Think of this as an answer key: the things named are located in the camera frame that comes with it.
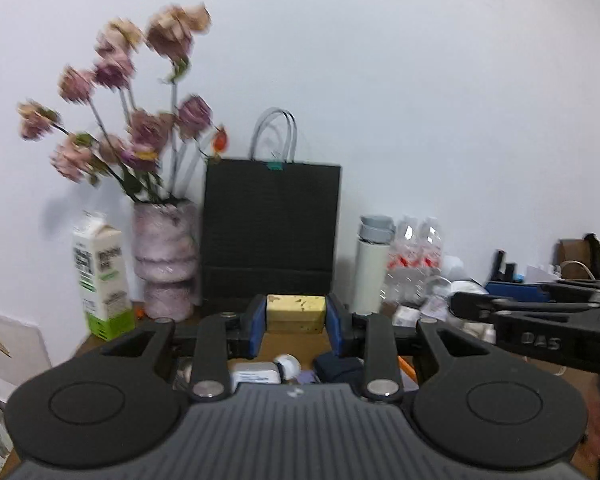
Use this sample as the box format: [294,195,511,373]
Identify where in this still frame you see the white thermos bottle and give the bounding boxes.
[352,215,397,314]

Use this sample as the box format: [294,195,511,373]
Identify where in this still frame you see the pink mottled vase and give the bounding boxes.
[132,200,202,322]

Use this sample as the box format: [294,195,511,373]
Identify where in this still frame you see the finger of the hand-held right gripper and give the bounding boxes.
[485,280,600,307]
[450,291,600,323]

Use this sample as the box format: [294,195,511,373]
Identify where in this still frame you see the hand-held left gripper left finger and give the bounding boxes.
[100,294,268,402]

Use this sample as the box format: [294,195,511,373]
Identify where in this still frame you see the white charger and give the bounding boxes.
[229,361,282,387]

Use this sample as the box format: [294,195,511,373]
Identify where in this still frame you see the green and white milk carton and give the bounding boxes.
[71,210,136,341]

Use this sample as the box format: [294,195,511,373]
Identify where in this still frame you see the black paper bag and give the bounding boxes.
[201,107,342,307]

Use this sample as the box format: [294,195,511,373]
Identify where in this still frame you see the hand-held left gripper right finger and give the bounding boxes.
[325,292,485,403]

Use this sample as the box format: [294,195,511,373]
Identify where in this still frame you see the wooden desktop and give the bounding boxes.
[0,310,153,480]

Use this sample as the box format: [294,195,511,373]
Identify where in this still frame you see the brown cardboard box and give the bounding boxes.
[557,232,600,282]

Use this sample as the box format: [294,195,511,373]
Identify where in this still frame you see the yellow sponge block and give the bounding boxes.
[266,294,327,335]

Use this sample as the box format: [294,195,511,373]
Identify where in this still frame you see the white round cap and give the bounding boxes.
[274,354,302,380]

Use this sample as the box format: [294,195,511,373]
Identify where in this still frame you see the black desk stand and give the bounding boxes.
[490,249,519,284]

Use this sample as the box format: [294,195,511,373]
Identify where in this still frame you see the white board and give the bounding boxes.
[0,307,52,402]

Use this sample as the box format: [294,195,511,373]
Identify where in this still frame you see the clear plastic water bottles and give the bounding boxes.
[384,216,447,303]

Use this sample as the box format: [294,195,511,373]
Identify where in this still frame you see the orange-edged cardboard box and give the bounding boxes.
[175,331,421,392]

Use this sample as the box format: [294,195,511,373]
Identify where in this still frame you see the navy blue pouch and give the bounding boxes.
[314,354,367,387]

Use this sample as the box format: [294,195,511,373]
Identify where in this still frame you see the dried pink flowers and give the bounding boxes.
[17,4,229,207]

